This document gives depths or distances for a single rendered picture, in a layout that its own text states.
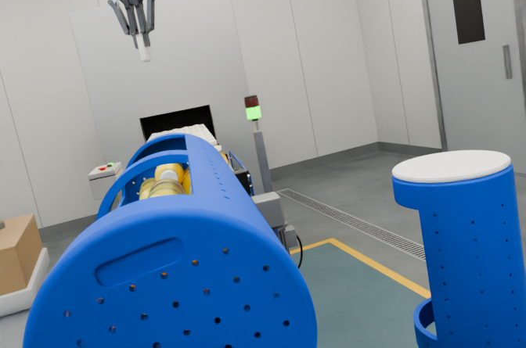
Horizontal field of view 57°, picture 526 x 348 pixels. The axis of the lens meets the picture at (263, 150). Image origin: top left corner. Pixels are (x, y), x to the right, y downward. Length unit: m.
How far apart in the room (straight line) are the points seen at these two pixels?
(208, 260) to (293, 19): 5.97
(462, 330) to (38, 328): 1.01
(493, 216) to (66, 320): 0.95
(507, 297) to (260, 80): 5.13
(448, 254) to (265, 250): 0.79
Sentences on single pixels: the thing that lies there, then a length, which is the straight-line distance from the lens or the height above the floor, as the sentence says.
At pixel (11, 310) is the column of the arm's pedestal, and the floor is 0.97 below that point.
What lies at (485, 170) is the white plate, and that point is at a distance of 1.19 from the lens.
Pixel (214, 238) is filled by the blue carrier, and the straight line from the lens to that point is 0.47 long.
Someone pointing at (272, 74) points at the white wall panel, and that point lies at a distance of 6.19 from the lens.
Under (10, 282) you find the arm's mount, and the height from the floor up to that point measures 1.02.
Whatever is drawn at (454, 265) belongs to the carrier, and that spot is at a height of 0.83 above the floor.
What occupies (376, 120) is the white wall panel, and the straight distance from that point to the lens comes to 6.84.
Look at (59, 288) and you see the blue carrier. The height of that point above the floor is 1.18.
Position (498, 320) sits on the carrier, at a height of 0.68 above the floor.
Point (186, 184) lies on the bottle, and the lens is 1.13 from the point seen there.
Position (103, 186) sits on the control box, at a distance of 1.91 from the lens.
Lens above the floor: 1.34
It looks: 9 degrees down
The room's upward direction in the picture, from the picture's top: 11 degrees counter-clockwise
